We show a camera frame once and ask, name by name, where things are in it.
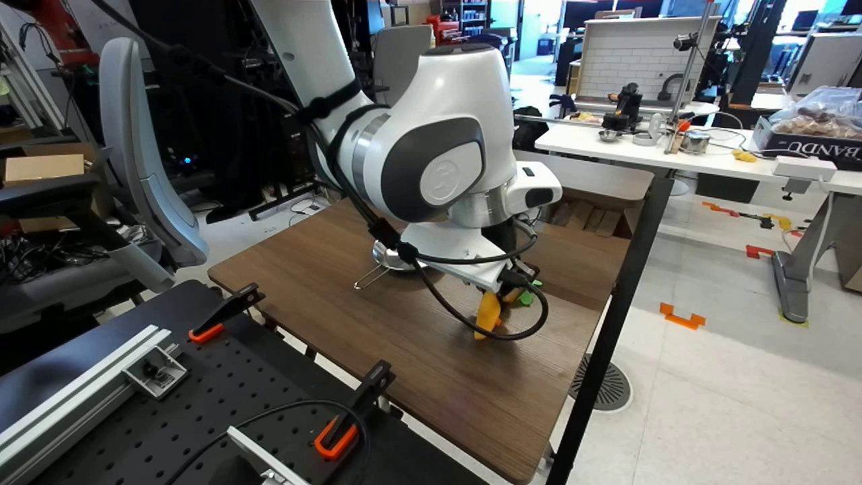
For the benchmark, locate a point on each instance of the light wooden block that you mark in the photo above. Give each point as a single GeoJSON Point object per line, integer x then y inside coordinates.
{"type": "Point", "coordinates": [43, 167]}

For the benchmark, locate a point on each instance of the black slanted table leg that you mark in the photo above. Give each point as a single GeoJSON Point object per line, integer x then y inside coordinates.
{"type": "Point", "coordinates": [619, 313]}

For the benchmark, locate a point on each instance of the round metal floor drain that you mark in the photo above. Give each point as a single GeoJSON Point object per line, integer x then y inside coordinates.
{"type": "Point", "coordinates": [612, 390]}

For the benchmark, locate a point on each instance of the orange and black spring clamp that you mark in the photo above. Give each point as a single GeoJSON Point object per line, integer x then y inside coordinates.
{"type": "Point", "coordinates": [218, 318]}
{"type": "Point", "coordinates": [344, 426]}

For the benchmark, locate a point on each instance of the white perforated board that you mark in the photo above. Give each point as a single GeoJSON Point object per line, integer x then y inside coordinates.
{"type": "Point", "coordinates": [642, 57]}

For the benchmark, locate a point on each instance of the black perforated breadboard table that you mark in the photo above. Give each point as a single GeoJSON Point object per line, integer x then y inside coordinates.
{"type": "Point", "coordinates": [134, 431]}

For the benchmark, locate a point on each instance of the grey office chair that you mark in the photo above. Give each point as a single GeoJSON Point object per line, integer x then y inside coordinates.
{"type": "Point", "coordinates": [142, 152]}

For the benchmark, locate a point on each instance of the short aluminium extrusion rail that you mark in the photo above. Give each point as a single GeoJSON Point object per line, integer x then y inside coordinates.
{"type": "Point", "coordinates": [258, 458]}

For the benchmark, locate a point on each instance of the white work table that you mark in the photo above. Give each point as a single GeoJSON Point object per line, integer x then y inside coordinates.
{"type": "Point", "coordinates": [629, 143]}

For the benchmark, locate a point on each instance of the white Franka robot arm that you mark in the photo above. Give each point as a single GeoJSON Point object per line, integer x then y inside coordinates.
{"type": "Point", "coordinates": [432, 117]}

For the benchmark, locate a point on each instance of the long aluminium extrusion rail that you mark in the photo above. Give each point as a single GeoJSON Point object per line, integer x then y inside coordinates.
{"type": "Point", "coordinates": [80, 385]}

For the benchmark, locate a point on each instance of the black printed cardboard box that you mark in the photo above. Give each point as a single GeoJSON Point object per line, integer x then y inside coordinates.
{"type": "Point", "coordinates": [812, 135]}

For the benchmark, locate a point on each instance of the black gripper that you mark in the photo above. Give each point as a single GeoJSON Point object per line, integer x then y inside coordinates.
{"type": "Point", "coordinates": [515, 256]}

